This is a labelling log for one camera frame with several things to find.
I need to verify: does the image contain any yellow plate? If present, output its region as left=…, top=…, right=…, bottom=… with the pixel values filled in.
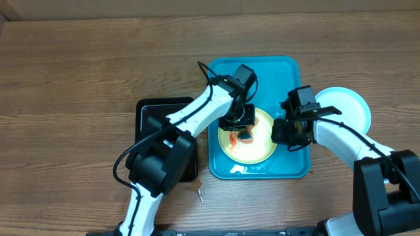
left=218, top=108, right=277, bottom=164

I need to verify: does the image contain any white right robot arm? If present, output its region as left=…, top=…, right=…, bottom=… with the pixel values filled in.
left=271, top=104, right=419, bottom=235

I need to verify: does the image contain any black water tray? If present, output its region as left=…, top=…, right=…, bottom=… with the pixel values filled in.
left=135, top=97, right=198, bottom=182

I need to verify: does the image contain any teal plastic serving tray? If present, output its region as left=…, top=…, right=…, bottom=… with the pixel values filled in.
left=207, top=56, right=310, bottom=180

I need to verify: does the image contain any light blue plate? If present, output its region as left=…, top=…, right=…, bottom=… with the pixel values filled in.
left=315, top=87, right=371, bottom=134

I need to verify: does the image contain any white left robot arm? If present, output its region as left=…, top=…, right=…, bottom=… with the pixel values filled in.
left=113, top=62, right=258, bottom=235

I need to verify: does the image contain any teal orange sponge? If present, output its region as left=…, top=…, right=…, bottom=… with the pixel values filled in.
left=237, top=126, right=254, bottom=144

